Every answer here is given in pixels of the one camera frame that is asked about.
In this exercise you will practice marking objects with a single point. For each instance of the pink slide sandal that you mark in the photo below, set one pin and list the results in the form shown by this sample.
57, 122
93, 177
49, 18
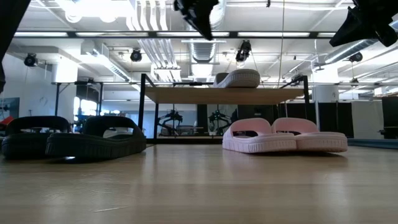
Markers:
323, 143
258, 144

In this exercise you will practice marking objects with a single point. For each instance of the black metal table frame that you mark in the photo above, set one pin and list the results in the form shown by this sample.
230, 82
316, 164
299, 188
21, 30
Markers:
186, 141

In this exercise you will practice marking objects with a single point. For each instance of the black background metal stand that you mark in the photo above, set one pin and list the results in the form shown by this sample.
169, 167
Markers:
101, 93

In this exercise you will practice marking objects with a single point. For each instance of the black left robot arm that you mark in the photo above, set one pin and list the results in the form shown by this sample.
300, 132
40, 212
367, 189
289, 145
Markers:
9, 18

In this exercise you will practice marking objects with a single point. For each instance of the black ceiling spotlight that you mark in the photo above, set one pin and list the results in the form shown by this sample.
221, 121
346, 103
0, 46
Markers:
243, 51
30, 59
356, 57
136, 55

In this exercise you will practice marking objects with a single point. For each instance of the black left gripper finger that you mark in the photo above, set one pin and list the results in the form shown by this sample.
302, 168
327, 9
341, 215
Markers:
210, 25
199, 23

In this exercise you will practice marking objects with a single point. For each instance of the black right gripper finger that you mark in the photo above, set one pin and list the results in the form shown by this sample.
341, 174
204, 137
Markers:
349, 23
357, 32

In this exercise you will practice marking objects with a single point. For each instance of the blue flat platform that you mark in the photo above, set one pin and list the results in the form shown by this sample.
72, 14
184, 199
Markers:
373, 143

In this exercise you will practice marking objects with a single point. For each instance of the black background robot arm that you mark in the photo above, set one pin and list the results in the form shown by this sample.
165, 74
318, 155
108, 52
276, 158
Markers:
172, 117
219, 118

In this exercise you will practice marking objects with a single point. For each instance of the black slide sandal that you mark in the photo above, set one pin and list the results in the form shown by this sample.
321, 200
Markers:
25, 146
93, 147

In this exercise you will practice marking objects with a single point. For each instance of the red background object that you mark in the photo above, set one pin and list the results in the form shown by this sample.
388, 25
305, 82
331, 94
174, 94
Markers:
5, 122

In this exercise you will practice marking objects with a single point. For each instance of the black partition panel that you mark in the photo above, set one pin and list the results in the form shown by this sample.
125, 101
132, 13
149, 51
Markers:
390, 115
342, 119

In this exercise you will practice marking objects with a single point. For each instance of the silver ceiling ventilation duct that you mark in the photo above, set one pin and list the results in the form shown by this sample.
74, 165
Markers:
203, 51

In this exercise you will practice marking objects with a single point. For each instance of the wooden shelf with black legs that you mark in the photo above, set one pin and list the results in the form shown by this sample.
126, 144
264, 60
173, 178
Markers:
224, 96

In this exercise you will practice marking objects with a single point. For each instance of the blue wall picture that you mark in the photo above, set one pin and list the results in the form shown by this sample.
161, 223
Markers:
11, 107

